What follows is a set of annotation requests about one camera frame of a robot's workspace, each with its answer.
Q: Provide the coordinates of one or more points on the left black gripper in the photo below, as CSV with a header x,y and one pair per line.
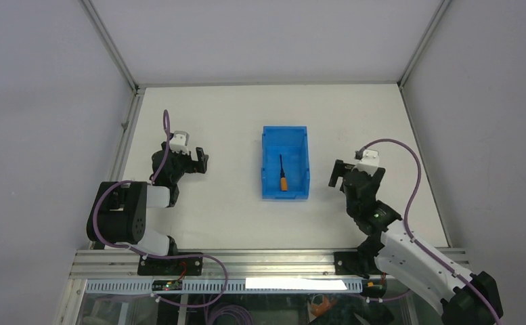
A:
x,y
192,168

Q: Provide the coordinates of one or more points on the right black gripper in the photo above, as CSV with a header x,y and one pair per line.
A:
x,y
339,169

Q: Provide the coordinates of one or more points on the orange black screwdriver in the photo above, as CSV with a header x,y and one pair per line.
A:
x,y
283,180

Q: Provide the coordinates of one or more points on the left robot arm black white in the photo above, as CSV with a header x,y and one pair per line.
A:
x,y
118,217

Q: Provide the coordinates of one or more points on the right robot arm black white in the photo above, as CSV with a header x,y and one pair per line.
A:
x,y
459,295

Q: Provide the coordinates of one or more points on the blue plastic bin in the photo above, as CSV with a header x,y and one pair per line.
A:
x,y
292,143

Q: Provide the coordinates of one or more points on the orange object below table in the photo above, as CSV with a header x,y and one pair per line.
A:
x,y
319,304

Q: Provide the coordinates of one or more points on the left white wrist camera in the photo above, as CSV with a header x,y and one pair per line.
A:
x,y
179,142

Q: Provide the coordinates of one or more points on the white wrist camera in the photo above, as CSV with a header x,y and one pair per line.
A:
x,y
367,161
179,142

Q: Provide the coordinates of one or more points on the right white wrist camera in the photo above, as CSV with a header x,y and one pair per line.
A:
x,y
367,161

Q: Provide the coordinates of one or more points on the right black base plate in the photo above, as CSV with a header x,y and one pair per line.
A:
x,y
352,264

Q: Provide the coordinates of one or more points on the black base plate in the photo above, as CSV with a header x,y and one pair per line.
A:
x,y
352,264
190,266

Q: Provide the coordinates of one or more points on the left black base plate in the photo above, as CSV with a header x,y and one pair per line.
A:
x,y
190,266

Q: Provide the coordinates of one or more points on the slotted grey cable duct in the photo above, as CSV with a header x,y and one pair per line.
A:
x,y
237,286

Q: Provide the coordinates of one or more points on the aluminium front rail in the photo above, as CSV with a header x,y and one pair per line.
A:
x,y
239,263

